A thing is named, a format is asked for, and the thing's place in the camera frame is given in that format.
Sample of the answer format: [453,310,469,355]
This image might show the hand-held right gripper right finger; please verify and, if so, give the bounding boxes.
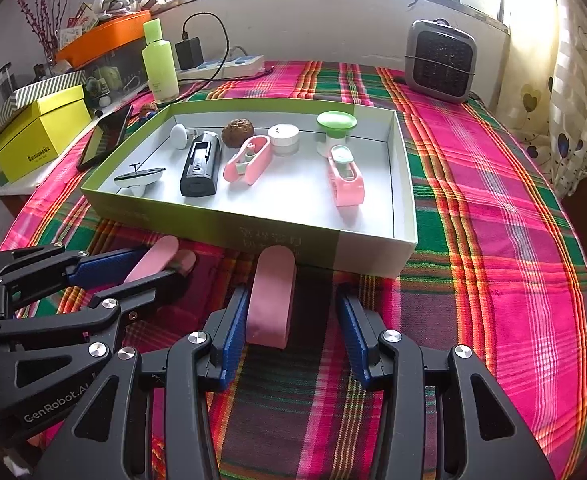
[336,284,557,480]

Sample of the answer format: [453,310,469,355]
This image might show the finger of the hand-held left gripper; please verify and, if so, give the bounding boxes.
[0,269,189,361]
[0,244,147,336]

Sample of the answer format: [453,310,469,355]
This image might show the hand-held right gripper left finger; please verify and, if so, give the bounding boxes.
[31,284,249,480]

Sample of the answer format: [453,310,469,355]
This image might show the pink oval plastic piece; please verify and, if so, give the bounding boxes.
[246,246,297,350]
[124,236,179,286]

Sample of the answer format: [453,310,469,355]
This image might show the dusty pink oval piece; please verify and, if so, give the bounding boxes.
[171,250,198,276]

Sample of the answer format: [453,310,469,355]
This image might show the black round disc gadget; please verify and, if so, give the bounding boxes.
[114,162,167,196]

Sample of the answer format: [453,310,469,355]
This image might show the green and white cardboard box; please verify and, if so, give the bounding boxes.
[81,99,419,280]

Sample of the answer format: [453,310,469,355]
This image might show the black rectangular device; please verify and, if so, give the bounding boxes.
[180,131,222,198]

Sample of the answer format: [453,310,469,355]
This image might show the pink plastic clip gadget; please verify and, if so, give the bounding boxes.
[327,144,365,207]
[222,135,273,185]

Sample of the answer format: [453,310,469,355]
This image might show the small white egg-shaped object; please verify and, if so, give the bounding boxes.
[170,124,194,151]

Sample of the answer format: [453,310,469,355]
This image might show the white round jar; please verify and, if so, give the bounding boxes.
[267,124,300,156]

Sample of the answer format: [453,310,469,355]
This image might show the green and white mushroom knob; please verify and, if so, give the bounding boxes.
[316,111,359,157]

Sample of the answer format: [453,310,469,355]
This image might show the white side table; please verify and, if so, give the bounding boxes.
[0,175,44,198]

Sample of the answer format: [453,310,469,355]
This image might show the black smartphone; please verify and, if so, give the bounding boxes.
[76,105,134,172]

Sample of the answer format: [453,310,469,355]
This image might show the yellow cardboard box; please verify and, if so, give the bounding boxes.
[0,85,92,181]

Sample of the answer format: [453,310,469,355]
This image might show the green striped box lid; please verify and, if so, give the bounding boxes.
[0,70,88,121]

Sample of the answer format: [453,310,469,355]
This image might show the pale green plastic bottle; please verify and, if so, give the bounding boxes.
[141,18,179,102]

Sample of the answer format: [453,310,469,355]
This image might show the glass tank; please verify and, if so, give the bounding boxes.
[81,37,149,98]

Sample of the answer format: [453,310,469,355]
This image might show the orange box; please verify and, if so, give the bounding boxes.
[55,10,152,68]

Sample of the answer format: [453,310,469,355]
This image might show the black charger adapter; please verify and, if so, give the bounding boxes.
[175,36,204,71]

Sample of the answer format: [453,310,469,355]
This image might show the printed paper packets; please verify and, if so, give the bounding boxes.
[56,5,99,48]

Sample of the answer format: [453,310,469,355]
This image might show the pink flower branches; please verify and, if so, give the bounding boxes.
[14,0,87,63]

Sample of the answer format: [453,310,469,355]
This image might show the grey space heater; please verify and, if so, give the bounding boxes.
[404,19,477,105]

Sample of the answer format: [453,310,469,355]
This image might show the heart print curtain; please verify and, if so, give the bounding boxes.
[498,0,587,201]

